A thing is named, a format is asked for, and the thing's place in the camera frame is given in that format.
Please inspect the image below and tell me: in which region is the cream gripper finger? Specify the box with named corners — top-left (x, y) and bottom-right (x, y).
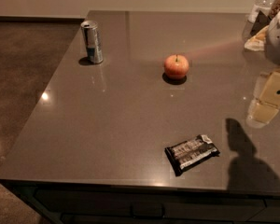
top-left (251, 101), bottom-right (279, 124)
top-left (259, 71), bottom-right (280, 108)

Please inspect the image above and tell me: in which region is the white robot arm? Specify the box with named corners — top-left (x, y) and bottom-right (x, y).
top-left (246, 11), bottom-right (280, 128)

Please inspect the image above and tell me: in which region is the clear plastic water bottle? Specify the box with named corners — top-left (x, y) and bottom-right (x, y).
top-left (247, 0), bottom-right (274, 23)

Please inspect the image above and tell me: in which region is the red yellow apple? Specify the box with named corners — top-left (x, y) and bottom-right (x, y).
top-left (164, 54), bottom-right (189, 79)

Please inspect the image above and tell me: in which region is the silver blue drink can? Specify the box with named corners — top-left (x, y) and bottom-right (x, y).
top-left (81, 21), bottom-right (104, 64)

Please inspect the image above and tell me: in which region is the black rxbar chocolate wrapper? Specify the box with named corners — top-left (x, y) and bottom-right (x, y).
top-left (164, 134), bottom-right (220, 176)

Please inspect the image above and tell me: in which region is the yellowish snack bag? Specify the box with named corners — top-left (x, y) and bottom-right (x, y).
top-left (244, 26), bottom-right (269, 51)

